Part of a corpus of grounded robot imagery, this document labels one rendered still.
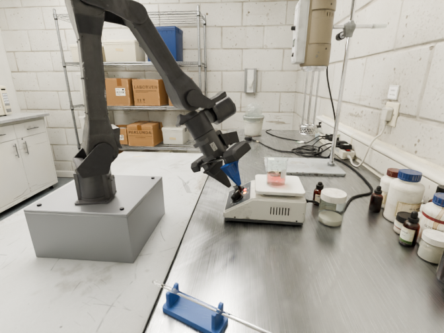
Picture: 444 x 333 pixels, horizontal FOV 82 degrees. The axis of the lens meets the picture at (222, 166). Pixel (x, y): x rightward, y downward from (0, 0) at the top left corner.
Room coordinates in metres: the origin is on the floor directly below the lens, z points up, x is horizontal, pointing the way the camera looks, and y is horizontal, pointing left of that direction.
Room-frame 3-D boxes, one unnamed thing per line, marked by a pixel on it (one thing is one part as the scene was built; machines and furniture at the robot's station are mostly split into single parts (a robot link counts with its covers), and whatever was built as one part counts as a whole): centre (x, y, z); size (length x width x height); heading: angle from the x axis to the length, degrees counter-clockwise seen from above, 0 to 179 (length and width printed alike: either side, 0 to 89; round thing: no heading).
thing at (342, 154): (1.31, -0.59, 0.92); 0.40 x 0.06 x 0.04; 175
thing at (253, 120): (1.70, -0.21, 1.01); 0.14 x 0.14 x 0.21
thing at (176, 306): (0.30, 0.04, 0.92); 0.10 x 0.03 x 0.04; 62
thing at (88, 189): (0.49, 0.26, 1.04); 0.07 x 0.07 x 0.06; 6
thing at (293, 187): (0.62, -0.15, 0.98); 0.12 x 0.12 x 0.01; 83
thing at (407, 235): (0.48, -0.41, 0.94); 0.03 x 0.03 x 0.08
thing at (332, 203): (0.57, -0.27, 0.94); 0.06 x 0.06 x 0.08
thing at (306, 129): (1.01, -0.34, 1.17); 0.07 x 0.07 x 0.25
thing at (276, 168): (0.61, -0.14, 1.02); 0.06 x 0.05 x 0.08; 61
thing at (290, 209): (0.62, -0.12, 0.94); 0.22 x 0.13 x 0.08; 83
